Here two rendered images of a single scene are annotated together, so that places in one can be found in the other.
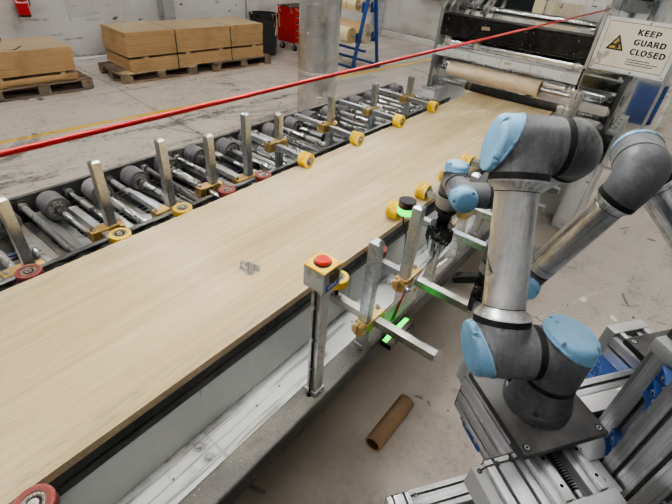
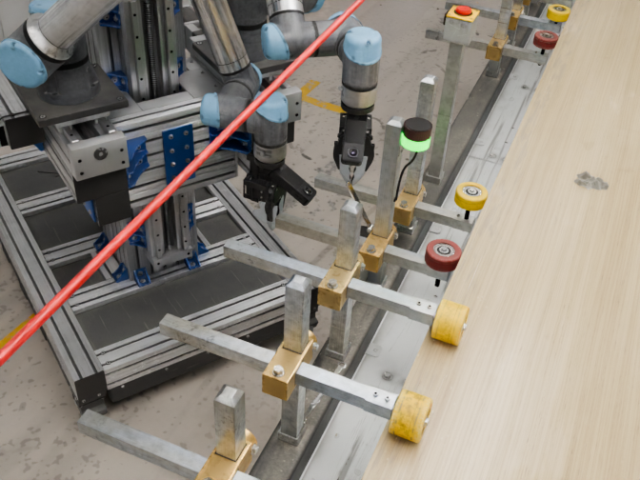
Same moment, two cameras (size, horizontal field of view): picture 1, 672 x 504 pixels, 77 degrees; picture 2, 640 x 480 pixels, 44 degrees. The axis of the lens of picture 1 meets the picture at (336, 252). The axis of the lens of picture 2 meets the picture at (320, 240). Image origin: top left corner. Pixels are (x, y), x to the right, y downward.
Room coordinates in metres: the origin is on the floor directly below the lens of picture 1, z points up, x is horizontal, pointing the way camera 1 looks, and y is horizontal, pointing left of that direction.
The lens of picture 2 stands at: (2.63, -0.78, 2.04)
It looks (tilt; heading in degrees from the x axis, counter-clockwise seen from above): 40 degrees down; 165
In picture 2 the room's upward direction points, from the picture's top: 4 degrees clockwise
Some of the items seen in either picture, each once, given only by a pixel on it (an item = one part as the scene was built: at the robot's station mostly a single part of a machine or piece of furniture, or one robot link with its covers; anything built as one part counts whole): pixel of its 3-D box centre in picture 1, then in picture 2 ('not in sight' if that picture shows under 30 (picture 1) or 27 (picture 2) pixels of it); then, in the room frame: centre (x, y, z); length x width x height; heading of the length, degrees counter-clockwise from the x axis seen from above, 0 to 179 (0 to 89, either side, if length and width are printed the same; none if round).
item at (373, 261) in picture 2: (406, 278); (379, 246); (1.28, -0.28, 0.85); 0.13 x 0.06 x 0.05; 144
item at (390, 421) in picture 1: (390, 421); not in sight; (1.19, -0.33, 0.04); 0.30 x 0.08 x 0.08; 144
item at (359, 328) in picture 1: (368, 320); (409, 202); (1.08, -0.13, 0.81); 0.13 x 0.06 x 0.05; 144
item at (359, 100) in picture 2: (448, 201); (357, 92); (1.22, -0.35, 1.22); 0.08 x 0.08 x 0.05
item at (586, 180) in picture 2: (249, 265); (591, 179); (1.19, 0.30, 0.91); 0.09 x 0.07 x 0.02; 40
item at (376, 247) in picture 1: (368, 299); (416, 161); (1.06, -0.12, 0.92); 0.03 x 0.03 x 0.48; 54
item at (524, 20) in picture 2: not in sight; (502, 16); (0.05, 0.55, 0.83); 0.43 x 0.03 x 0.04; 54
